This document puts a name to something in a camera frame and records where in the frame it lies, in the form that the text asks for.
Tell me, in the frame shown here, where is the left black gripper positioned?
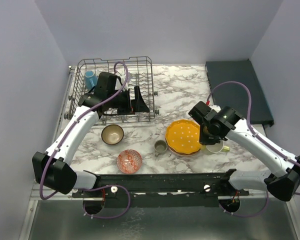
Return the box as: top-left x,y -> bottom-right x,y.
107,86 -> 150,116

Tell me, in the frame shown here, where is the grey wire dish rack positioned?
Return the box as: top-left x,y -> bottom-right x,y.
63,56 -> 159,125

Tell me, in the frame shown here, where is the orange polka dot plate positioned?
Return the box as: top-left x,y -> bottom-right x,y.
165,119 -> 201,154

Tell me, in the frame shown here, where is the yellow green mug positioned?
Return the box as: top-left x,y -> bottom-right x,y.
201,140 -> 230,154

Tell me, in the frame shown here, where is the blue floral mug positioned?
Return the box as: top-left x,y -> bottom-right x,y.
84,70 -> 98,91

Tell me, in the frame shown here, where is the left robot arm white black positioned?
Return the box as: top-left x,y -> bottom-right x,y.
32,72 -> 150,198

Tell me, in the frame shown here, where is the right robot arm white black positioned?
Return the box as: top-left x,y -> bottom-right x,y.
188,101 -> 300,202

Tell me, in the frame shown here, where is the dark blue flat box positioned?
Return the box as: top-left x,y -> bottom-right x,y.
205,59 -> 274,127

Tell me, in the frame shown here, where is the dark brown cream bowl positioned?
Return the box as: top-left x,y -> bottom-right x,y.
101,124 -> 125,145

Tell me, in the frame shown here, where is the small grey cup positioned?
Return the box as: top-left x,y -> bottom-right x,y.
154,140 -> 168,157

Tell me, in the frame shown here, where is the red patterned bowl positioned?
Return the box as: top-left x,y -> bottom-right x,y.
116,149 -> 142,174

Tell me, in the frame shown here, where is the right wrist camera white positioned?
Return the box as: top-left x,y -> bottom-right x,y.
207,103 -> 221,113

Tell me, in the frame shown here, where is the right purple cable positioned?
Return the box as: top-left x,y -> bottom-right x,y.
206,81 -> 300,218

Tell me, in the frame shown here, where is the purple cable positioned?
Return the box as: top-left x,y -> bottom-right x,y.
206,81 -> 300,218
39,61 -> 130,201

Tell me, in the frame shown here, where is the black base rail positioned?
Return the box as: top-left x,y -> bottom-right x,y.
69,172 -> 251,210

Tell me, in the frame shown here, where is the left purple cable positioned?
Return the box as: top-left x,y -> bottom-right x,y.
39,61 -> 130,201

